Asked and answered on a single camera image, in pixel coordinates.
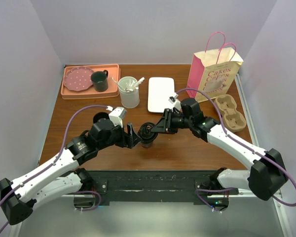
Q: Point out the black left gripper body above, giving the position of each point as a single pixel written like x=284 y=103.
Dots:
x=120 y=138

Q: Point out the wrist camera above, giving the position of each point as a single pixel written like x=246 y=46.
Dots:
x=117 y=115
x=175 y=102

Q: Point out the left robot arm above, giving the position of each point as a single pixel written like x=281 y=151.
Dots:
x=61 y=174

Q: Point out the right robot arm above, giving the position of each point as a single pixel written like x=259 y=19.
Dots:
x=264 y=174

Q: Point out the wrapped white utensil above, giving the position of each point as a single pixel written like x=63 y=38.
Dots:
x=128 y=84

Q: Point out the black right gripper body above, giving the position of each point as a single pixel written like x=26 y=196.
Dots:
x=173 y=121

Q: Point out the dark green mug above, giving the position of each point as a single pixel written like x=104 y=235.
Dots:
x=100 y=80

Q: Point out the black coffee lid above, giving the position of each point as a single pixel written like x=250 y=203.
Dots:
x=145 y=131

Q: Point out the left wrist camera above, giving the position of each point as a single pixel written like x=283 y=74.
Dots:
x=117 y=115

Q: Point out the cardboard cup carrier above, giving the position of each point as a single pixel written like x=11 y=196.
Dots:
x=233 y=120

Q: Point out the pink polka dot plate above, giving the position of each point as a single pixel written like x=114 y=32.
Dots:
x=78 y=79

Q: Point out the dark brown coffee cup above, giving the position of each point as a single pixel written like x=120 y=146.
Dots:
x=147 y=141

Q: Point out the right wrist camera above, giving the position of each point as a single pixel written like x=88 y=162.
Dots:
x=175 y=102

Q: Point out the black mounting base rail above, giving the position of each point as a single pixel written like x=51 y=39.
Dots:
x=154 y=186

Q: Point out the frosted white utensil cup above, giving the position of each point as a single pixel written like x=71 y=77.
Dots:
x=129 y=99

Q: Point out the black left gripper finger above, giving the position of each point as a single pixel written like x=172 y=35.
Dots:
x=132 y=144
x=131 y=132

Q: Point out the white rectangular plate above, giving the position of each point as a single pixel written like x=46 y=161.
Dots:
x=159 y=91

